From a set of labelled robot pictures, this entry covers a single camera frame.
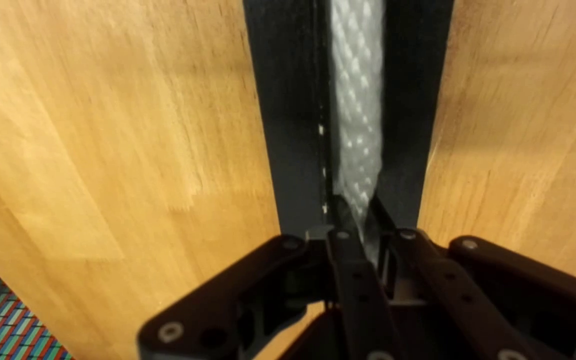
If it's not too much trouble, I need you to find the black metal rail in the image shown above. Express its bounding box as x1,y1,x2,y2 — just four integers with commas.
242,0,455,235

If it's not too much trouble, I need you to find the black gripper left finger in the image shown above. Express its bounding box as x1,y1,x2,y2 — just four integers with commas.
137,198,401,360

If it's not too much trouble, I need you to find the white braided rope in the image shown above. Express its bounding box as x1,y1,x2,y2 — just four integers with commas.
329,0,389,266

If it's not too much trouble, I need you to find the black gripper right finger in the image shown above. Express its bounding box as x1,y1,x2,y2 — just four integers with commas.
371,201,576,360

